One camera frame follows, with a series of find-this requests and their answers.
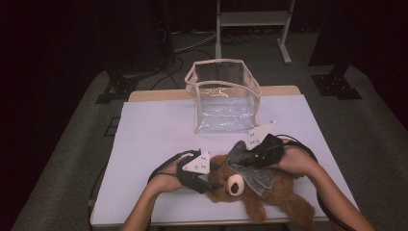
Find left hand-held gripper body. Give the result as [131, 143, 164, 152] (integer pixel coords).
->
[176, 149, 211, 194]

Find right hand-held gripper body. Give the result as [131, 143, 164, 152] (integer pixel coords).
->
[239, 119, 285, 168]

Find clear plastic bag beige trim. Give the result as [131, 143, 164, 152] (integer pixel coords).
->
[184, 58, 263, 135]

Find grey knitted cloth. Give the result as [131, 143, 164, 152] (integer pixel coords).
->
[225, 140, 278, 196]

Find brown teddy bear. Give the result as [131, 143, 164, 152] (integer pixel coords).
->
[206, 141, 316, 231]

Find person's left hand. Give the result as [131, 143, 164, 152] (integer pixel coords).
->
[148, 157, 187, 195]

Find person's right hand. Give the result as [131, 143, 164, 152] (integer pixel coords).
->
[270, 138, 321, 179]

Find white table mat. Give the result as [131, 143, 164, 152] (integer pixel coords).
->
[90, 93, 362, 227]

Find wooden table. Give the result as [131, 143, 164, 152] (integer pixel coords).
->
[89, 85, 362, 229]

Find black stand base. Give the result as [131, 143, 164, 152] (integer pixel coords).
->
[94, 64, 139, 105]
[311, 64, 364, 100]

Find right hand-held gripper black cable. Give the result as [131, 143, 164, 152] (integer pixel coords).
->
[275, 134, 354, 231]

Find black floor cables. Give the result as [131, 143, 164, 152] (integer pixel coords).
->
[150, 28, 219, 90]

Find thin black hanging cable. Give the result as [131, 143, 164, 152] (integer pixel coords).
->
[87, 165, 109, 231]

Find white floor cable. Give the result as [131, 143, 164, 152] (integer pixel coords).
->
[172, 30, 217, 54]

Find white metal stand frame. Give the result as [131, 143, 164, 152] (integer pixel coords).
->
[215, 0, 296, 65]

